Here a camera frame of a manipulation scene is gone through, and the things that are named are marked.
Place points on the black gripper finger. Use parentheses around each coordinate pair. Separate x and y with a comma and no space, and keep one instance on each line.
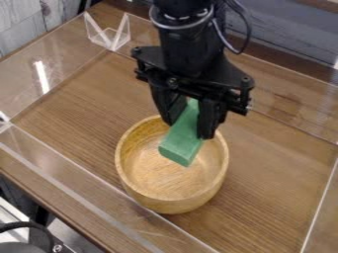
(212,116)
(170,103)

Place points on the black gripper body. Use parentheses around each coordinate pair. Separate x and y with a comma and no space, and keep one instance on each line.
(188,62)

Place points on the green rectangular block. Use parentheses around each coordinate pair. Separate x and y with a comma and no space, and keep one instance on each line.
(181,143)

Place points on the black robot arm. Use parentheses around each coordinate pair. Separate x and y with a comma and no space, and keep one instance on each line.
(186,7)

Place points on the brown wooden bowl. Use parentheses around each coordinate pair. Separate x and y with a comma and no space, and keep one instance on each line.
(158,183)

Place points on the clear acrylic corner bracket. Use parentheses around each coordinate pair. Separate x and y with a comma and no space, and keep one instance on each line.
(113,39)

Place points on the black metal frame piece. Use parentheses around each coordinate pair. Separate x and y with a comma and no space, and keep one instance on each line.
(40,238)

